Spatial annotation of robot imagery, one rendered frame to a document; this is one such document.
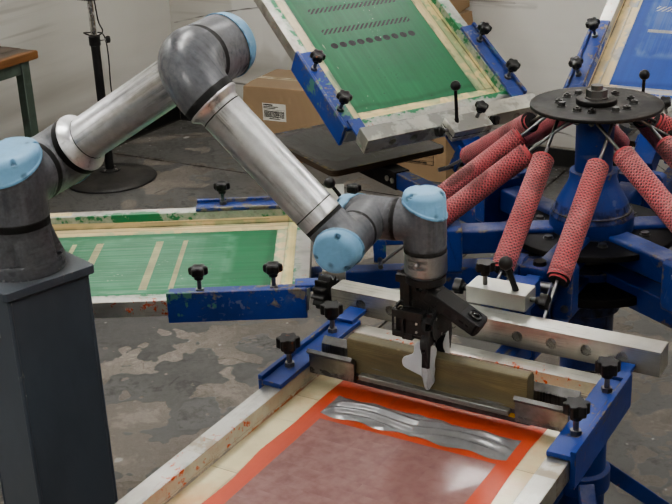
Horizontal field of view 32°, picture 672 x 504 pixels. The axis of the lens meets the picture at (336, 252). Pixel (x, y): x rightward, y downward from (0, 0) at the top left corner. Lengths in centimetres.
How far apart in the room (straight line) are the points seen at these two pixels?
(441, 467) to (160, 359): 264
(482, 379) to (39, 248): 82
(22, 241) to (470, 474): 89
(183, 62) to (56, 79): 488
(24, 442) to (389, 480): 74
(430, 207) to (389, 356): 32
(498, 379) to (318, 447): 33
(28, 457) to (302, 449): 57
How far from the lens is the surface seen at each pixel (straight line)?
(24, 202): 216
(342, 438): 207
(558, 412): 203
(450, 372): 210
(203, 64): 193
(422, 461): 200
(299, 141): 374
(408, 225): 199
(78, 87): 693
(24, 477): 239
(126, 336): 473
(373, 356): 217
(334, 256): 189
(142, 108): 213
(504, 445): 204
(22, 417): 229
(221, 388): 427
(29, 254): 219
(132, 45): 727
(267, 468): 200
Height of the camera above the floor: 203
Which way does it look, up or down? 22 degrees down
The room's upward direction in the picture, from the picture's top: 3 degrees counter-clockwise
